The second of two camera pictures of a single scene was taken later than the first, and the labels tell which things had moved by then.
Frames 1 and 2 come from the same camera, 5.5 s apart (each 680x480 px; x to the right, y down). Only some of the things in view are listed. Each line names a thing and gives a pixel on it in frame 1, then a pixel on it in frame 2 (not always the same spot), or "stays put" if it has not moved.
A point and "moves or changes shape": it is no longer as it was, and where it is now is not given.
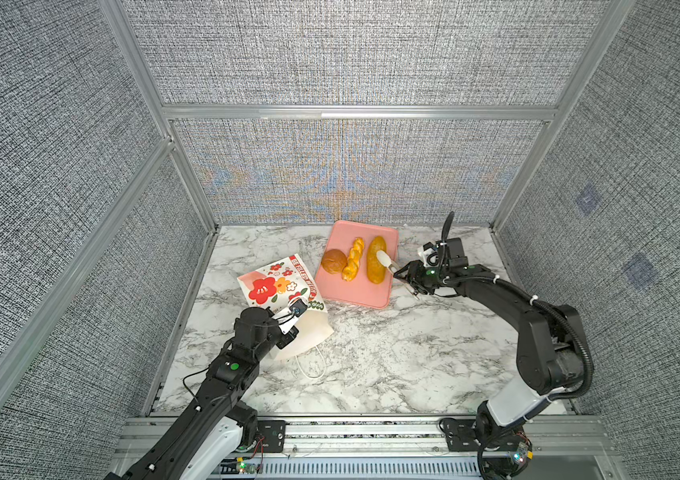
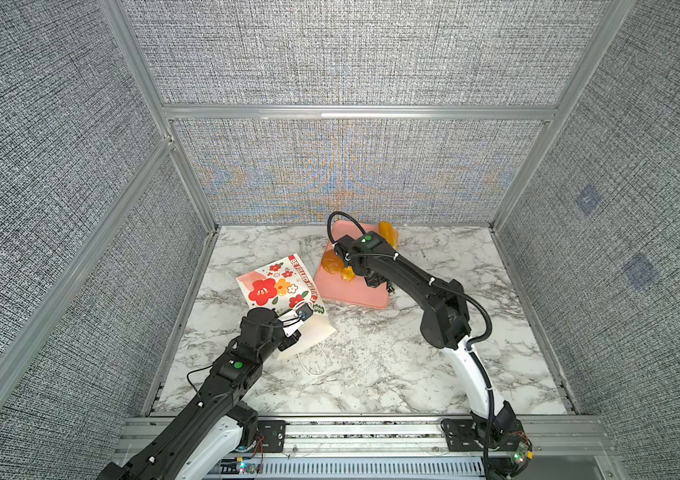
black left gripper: [287, 337] stays put
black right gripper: [412, 275] → [373, 283]
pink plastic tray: [360, 291] stays put
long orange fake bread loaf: [376, 270] moves or changes shape
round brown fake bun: [333, 261] stays put
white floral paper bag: [288, 293] stays put
